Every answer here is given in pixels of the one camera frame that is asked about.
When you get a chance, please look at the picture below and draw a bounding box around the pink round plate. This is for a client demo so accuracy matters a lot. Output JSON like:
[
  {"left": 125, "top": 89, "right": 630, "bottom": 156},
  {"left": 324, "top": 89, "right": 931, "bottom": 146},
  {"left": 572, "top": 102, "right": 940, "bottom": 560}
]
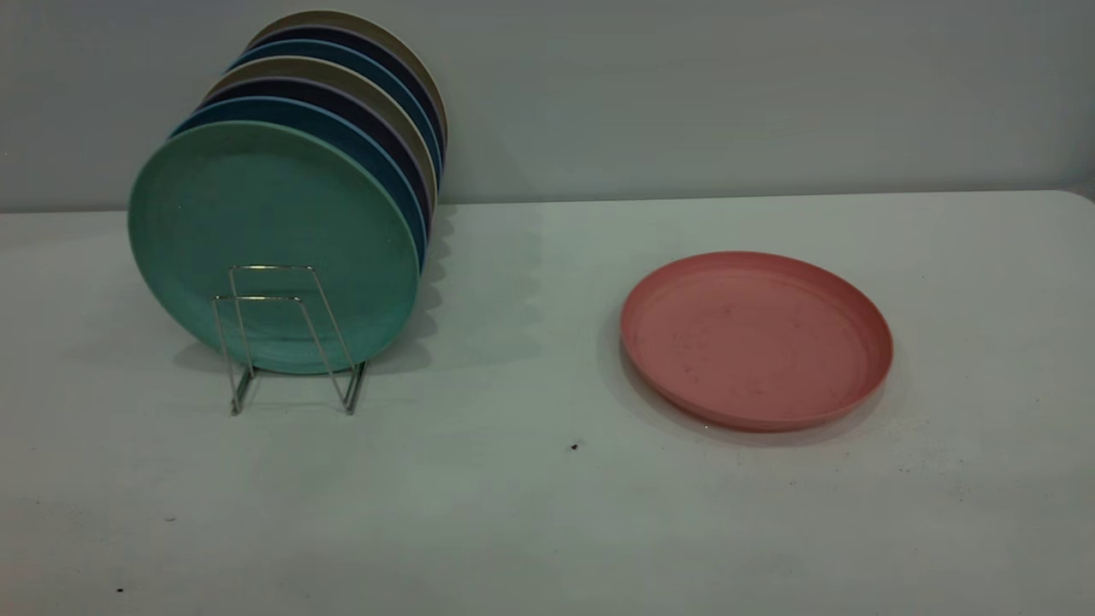
[{"left": 619, "top": 250, "right": 895, "bottom": 433}]

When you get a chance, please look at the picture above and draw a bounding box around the green round plate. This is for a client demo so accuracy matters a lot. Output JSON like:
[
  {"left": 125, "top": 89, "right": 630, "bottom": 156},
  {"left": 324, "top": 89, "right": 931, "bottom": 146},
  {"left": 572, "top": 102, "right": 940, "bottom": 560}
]
[{"left": 127, "top": 120, "right": 422, "bottom": 376}]

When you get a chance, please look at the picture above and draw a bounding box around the blue round plate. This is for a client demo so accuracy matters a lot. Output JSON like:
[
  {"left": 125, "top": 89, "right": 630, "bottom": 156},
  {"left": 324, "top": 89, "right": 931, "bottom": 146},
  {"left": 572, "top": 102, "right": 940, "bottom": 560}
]
[
  {"left": 227, "top": 38, "right": 443, "bottom": 185},
  {"left": 169, "top": 96, "right": 428, "bottom": 273}
]

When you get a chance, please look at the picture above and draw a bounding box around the navy round plate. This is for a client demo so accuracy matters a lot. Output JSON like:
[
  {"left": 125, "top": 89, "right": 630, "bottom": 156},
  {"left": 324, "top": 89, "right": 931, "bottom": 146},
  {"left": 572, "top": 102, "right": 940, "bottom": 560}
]
[
  {"left": 248, "top": 26, "right": 447, "bottom": 163},
  {"left": 195, "top": 77, "right": 433, "bottom": 232}
]

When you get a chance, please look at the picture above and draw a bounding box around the beige round plate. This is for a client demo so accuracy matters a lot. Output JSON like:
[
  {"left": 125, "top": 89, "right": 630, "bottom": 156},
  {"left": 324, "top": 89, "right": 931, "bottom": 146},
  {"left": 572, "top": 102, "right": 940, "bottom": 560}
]
[
  {"left": 205, "top": 56, "right": 439, "bottom": 215},
  {"left": 246, "top": 9, "right": 448, "bottom": 146}
]

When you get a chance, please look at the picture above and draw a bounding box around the silver wire plate rack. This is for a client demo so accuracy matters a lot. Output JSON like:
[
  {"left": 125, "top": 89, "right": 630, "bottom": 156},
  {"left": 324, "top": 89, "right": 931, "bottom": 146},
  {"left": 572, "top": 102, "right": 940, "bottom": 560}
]
[{"left": 211, "top": 264, "right": 369, "bottom": 418}]

